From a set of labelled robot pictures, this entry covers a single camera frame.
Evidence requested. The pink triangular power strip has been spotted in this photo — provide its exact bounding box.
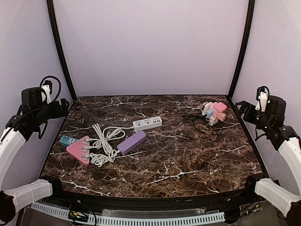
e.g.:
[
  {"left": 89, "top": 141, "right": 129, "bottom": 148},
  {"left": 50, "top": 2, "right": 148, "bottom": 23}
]
[{"left": 66, "top": 136, "right": 90, "bottom": 166}]

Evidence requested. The teal strip white cord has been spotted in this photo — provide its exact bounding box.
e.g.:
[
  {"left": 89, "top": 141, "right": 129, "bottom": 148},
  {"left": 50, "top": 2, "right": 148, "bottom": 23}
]
[{"left": 82, "top": 127, "right": 113, "bottom": 155}]

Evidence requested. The white power strip cord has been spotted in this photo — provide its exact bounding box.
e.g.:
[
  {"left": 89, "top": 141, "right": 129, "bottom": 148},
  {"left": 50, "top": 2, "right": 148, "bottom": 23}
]
[{"left": 88, "top": 124, "right": 135, "bottom": 153}]

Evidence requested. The purple strip white cord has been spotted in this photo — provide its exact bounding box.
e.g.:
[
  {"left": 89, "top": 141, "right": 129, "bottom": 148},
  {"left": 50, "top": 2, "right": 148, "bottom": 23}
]
[{"left": 82, "top": 148, "right": 121, "bottom": 168}]

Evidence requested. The purple power strip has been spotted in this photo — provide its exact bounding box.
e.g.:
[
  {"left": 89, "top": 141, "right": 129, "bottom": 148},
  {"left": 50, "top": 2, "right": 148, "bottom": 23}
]
[{"left": 117, "top": 131, "right": 147, "bottom": 156}]

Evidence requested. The white power strip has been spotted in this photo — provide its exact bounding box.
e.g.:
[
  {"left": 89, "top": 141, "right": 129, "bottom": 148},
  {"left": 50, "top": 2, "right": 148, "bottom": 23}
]
[{"left": 133, "top": 116, "right": 163, "bottom": 132}]

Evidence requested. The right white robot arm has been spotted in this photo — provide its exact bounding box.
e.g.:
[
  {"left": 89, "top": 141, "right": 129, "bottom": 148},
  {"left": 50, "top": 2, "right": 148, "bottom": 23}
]
[{"left": 235, "top": 96, "right": 301, "bottom": 226}]

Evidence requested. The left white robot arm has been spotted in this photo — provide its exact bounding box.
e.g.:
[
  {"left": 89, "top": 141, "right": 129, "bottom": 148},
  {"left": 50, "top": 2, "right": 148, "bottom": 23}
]
[{"left": 0, "top": 98, "right": 70, "bottom": 226}]

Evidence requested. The pink white cube adapter cluster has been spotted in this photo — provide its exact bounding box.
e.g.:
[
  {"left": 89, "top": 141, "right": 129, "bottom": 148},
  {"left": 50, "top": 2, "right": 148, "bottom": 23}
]
[{"left": 202, "top": 102, "right": 228, "bottom": 126}]

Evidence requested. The teal power strip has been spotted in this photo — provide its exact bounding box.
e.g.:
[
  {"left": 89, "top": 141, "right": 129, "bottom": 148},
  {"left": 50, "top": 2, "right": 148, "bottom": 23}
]
[{"left": 59, "top": 136, "right": 78, "bottom": 147}]

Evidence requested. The small circuit board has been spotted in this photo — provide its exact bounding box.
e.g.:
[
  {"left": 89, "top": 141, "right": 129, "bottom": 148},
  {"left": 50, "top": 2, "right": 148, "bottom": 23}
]
[{"left": 68, "top": 211, "right": 88, "bottom": 222}]

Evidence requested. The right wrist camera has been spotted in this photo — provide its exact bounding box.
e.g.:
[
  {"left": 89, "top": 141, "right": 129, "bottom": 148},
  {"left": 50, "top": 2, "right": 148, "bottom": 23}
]
[{"left": 255, "top": 86, "right": 286, "bottom": 117}]

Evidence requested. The thin black cable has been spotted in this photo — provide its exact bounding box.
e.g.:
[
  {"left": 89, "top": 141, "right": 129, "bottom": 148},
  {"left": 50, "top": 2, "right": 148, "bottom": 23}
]
[{"left": 182, "top": 113, "right": 225, "bottom": 136}]

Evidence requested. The black frame left post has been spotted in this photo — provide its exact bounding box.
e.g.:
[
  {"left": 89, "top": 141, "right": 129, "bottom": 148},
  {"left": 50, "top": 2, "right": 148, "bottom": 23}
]
[{"left": 46, "top": 0, "right": 77, "bottom": 101}]

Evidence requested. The black frame post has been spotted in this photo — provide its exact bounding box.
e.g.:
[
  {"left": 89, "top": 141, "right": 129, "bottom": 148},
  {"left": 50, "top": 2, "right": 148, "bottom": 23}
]
[
  {"left": 46, "top": 0, "right": 77, "bottom": 101},
  {"left": 228, "top": 0, "right": 255, "bottom": 99}
]

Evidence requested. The black frame right post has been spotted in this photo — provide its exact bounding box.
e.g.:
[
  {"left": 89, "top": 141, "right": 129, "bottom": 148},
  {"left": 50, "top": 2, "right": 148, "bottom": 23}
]
[{"left": 228, "top": 0, "right": 255, "bottom": 99}]

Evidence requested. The white slotted cable duct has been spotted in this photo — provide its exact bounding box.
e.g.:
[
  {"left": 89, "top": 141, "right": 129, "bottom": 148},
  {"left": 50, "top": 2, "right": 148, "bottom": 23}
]
[{"left": 30, "top": 202, "right": 225, "bottom": 226}]

